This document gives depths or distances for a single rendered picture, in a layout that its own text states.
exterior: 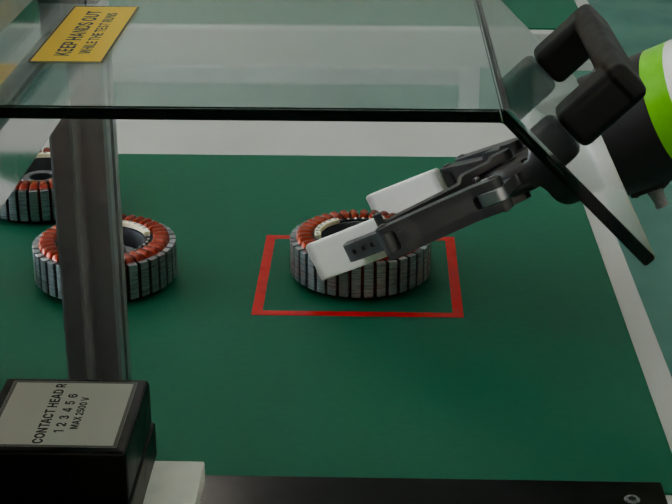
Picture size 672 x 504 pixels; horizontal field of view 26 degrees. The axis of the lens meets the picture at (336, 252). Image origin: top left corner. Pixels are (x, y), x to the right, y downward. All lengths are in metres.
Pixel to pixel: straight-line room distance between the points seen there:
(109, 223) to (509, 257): 0.51
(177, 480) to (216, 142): 0.87
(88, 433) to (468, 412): 0.41
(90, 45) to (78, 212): 0.19
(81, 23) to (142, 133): 0.88
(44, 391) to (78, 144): 0.17
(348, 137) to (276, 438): 0.62
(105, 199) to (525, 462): 0.32
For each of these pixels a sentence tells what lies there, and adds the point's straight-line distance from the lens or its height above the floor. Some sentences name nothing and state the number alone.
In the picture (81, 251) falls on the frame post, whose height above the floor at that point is 0.92.
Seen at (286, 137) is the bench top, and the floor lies 0.75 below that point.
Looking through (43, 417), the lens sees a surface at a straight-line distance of 0.62.
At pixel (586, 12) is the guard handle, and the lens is 0.68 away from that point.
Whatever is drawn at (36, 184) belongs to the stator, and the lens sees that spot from 1.28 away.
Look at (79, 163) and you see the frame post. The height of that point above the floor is 0.97.
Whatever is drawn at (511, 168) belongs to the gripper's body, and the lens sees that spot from 1.05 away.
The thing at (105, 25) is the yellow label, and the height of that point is 1.07.
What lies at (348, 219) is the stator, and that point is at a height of 0.78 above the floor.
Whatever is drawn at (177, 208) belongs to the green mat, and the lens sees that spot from 1.31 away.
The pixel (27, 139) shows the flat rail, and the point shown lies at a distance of 0.63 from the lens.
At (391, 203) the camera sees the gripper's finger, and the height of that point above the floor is 0.79.
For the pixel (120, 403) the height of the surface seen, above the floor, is 0.92.
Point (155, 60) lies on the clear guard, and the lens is 0.59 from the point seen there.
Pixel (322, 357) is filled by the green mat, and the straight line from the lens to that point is 1.03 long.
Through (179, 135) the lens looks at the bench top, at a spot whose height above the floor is 0.75.
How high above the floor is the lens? 1.22
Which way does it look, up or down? 23 degrees down
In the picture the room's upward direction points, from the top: straight up
